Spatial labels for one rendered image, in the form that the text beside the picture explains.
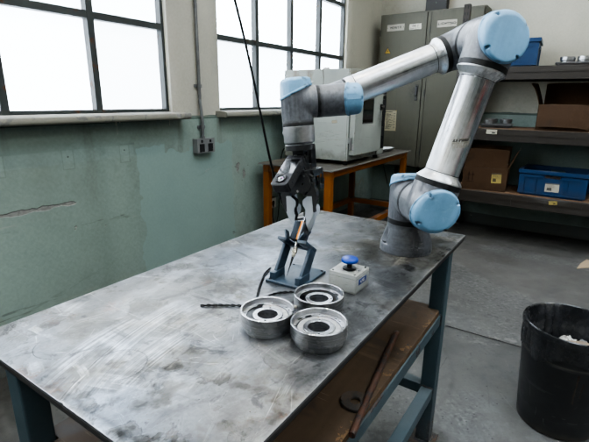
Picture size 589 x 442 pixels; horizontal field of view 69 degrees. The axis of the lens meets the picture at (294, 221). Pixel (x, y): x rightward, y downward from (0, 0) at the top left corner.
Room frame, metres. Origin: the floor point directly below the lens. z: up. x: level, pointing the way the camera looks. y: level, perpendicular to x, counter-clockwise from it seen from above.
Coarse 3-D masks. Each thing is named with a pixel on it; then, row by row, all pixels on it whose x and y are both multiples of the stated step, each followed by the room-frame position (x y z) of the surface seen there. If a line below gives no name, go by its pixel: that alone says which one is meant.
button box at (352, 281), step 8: (344, 264) 0.98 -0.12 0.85; (352, 264) 0.98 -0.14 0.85; (336, 272) 0.93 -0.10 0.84; (344, 272) 0.93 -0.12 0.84; (352, 272) 0.93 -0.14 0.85; (360, 272) 0.93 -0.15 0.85; (368, 272) 0.96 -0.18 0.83; (336, 280) 0.93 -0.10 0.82; (344, 280) 0.92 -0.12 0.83; (352, 280) 0.91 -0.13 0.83; (360, 280) 0.92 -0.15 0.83; (344, 288) 0.92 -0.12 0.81; (352, 288) 0.90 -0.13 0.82; (360, 288) 0.92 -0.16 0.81
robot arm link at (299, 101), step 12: (288, 84) 1.03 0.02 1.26; (300, 84) 1.02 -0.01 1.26; (288, 96) 1.02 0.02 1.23; (300, 96) 1.02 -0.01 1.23; (312, 96) 1.02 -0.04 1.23; (288, 108) 1.02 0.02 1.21; (300, 108) 1.02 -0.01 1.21; (312, 108) 1.03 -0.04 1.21; (288, 120) 1.02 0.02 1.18; (300, 120) 1.02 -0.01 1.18; (312, 120) 1.04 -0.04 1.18
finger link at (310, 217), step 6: (306, 198) 1.01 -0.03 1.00; (306, 204) 1.01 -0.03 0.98; (312, 204) 1.01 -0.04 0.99; (306, 210) 1.01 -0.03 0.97; (312, 210) 1.00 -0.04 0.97; (318, 210) 1.05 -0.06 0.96; (306, 216) 1.01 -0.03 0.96; (312, 216) 1.00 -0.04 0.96; (306, 222) 1.01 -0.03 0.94; (312, 222) 1.01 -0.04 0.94
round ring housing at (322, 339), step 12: (300, 312) 0.74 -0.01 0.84; (312, 312) 0.75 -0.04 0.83; (324, 312) 0.75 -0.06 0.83; (336, 312) 0.74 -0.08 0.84; (312, 324) 0.72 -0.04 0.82; (324, 324) 0.72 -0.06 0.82; (300, 336) 0.67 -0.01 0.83; (312, 336) 0.66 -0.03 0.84; (324, 336) 0.65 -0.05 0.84; (336, 336) 0.66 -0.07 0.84; (300, 348) 0.68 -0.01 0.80; (312, 348) 0.66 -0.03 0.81; (324, 348) 0.65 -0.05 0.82; (336, 348) 0.67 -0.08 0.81
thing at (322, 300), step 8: (296, 288) 0.85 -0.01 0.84; (304, 288) 0.86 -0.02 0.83; (312, 288) 0.87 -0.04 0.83; (320, 288) 0.87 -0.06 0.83; (328, 288) 0.87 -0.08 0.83; (336, 288) 0.85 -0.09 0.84; (296, 296) 0.80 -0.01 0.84; (312, 296) 0.84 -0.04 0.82; (320, 296) 0.84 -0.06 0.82; (328, 296) 0.83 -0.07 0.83; (296, 304) 0.80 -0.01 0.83; (304, 304) 0.78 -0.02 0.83; (312, 304) 0.77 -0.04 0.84; (320, 304) 0.77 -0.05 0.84; (328, 304) 0.77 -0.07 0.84; (336, 304) 0.78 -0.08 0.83
